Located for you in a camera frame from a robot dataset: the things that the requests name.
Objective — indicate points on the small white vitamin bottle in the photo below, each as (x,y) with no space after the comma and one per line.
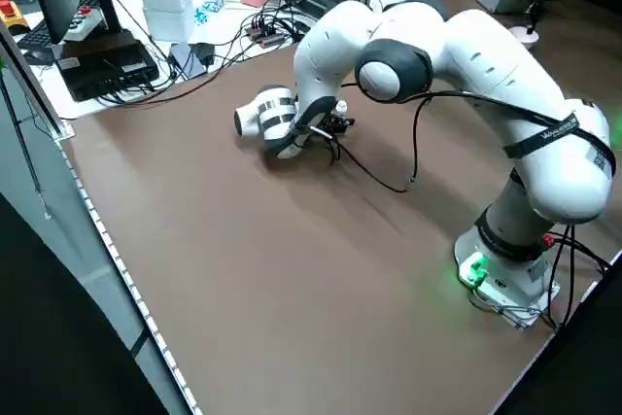
(341,106)

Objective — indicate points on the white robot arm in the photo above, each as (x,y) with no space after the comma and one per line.
(486,60)

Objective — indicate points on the black electronics box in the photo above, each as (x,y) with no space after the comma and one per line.
(112,72)

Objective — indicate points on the grey red button box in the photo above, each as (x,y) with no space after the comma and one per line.
(82,21)

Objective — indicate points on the usb hub with plugs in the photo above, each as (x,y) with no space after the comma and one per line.
(265,35)

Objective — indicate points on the small black power adapter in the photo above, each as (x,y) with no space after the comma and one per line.
(204,54)

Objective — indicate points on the grey flat tablet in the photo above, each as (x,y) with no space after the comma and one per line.
(184,61)

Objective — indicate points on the blue blister pack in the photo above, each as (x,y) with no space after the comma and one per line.
(209,9)

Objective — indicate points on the white tablet stand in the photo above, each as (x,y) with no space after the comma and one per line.
(165,11)

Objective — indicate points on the dark wooden board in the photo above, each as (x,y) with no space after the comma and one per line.
(104,42)

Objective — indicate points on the white led strip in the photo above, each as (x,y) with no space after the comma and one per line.
(125,271)

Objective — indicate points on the black computer mouse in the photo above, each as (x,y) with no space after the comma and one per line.
(39,56)

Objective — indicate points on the black keyboard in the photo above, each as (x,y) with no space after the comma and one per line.
(34,37)

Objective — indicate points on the yellow toy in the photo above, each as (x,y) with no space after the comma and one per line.
(12,14)

